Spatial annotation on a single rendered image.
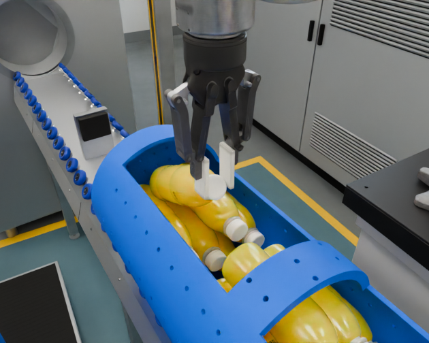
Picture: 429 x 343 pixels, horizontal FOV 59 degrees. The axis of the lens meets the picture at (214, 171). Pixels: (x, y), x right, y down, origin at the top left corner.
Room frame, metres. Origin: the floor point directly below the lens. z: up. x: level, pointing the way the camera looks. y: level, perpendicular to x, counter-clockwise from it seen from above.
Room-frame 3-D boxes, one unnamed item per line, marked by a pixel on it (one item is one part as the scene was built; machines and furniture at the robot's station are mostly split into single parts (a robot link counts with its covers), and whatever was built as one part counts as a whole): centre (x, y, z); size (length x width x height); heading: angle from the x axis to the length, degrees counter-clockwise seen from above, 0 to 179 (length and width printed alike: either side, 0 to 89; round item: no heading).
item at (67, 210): (1.59, 0.82, 0.31); 0.06 x 0.06 x 0.63; 33
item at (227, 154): (0.47, -0.02, 1.29); 0.03 x 0.01 x 0.07; 34
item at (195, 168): (0.43, 0.03, 1.31); 0.03 x 0.01 x 0.05; 124
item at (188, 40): (0.46, 0.00, 1.44); 0.08 x 0.07 x 0.09; 124
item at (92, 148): (1.04, 0.37, 1.00); 0.10 x 0.04 x 0.15; 123
